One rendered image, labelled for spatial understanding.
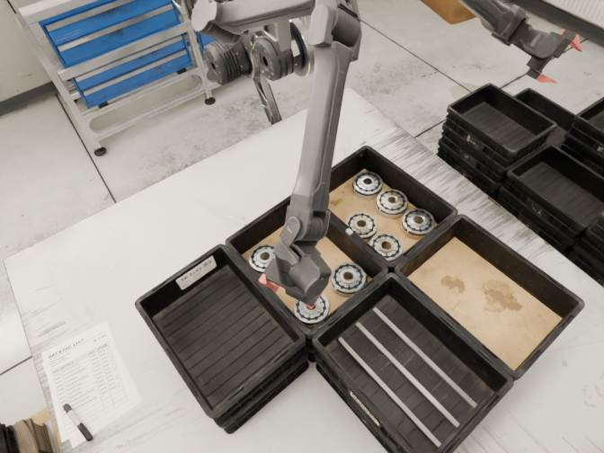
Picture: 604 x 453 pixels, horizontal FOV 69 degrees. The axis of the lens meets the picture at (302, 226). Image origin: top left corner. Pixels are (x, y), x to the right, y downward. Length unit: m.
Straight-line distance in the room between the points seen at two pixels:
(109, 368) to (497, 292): 1.18
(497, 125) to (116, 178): 2.23
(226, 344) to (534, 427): 0.86
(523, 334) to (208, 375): 0.86
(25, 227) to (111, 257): 1.39
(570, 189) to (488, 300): 1.12
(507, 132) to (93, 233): 1.89
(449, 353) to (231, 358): 0.59
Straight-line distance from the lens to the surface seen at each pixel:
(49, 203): 3.10
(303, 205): 0.83
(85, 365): 1.56
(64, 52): 2.88
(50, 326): 1.68
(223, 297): 1.34
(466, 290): 1.36
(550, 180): 2.37
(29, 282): 1.81
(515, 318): 1.37
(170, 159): 2.99
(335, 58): 0.85
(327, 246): 1.39
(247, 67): 2.03
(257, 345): 1.26
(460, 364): 1.27
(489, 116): 2.43
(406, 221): 1.42
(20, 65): 3.83
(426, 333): 1.28
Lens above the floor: 2.00
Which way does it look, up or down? 54 degrees down
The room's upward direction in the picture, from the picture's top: 6 degrees counter-clockwise
